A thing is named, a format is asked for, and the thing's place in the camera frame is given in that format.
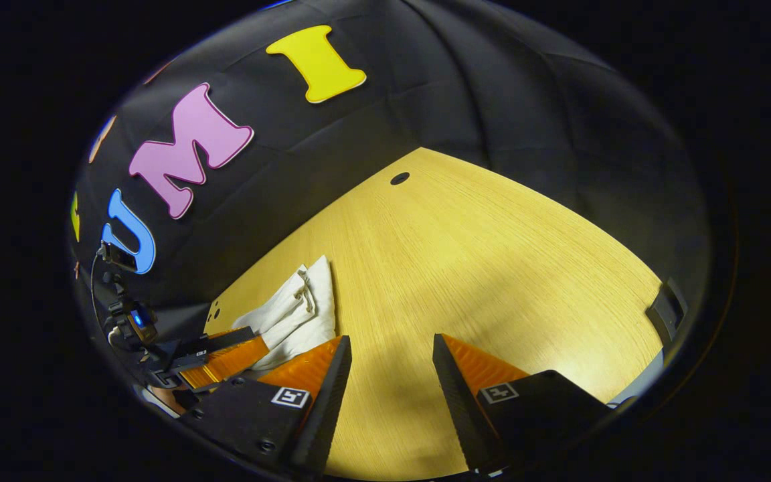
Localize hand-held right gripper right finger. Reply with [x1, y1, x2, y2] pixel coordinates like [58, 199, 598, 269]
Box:
[432, 333, 617, 475]

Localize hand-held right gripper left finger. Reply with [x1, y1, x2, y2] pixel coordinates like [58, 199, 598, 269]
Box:
[178, 335, 353, 476]

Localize white jeans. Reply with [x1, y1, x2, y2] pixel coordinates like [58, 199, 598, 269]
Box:
[232, 254, 337, 372]

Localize dark rectangular object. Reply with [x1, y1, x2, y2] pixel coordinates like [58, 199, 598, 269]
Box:
[645, 278, 689, 349]

